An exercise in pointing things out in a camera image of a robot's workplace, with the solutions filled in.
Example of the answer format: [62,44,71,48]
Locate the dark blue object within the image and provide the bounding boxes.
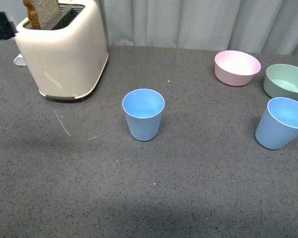
[0,11,17,40]

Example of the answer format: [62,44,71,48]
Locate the grey white curtain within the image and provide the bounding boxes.
[0,0,298,56]

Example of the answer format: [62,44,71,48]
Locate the toast bread slice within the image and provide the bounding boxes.
[22,0,61,30]

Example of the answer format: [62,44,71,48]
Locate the cream white toaster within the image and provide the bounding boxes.
[15,0,108,100]

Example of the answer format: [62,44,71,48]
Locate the light blue plastic cup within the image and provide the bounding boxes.
[255,97,298,150]

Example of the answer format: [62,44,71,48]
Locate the pink plastic bowl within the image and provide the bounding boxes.
[215,50,261,87]

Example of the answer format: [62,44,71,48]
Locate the green plastic bowl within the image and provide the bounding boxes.
[263,64,298,101]

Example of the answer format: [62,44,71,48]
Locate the white power plug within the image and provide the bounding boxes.
[13,54,27,66]

